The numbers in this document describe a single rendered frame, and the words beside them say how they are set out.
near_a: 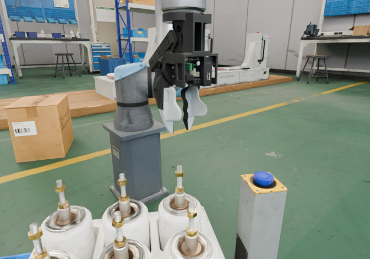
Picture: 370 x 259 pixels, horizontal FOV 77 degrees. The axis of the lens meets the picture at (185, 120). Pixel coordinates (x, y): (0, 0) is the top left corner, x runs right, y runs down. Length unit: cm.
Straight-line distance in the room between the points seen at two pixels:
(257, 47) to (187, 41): 364
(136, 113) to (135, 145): 11
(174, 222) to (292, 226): 52
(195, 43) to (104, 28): 636
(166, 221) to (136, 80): 48
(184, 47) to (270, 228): 41
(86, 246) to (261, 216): 36
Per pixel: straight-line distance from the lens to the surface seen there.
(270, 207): 53
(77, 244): 55
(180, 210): 53
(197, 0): 40
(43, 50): 861
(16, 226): 105
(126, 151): 86
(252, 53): 399
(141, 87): 82
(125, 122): 85
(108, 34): 676
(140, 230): 53
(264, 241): 58
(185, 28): 39
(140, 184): 93
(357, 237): 101
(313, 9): 581
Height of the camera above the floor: 59
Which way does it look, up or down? 17 degrees down
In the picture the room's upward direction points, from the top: straight up
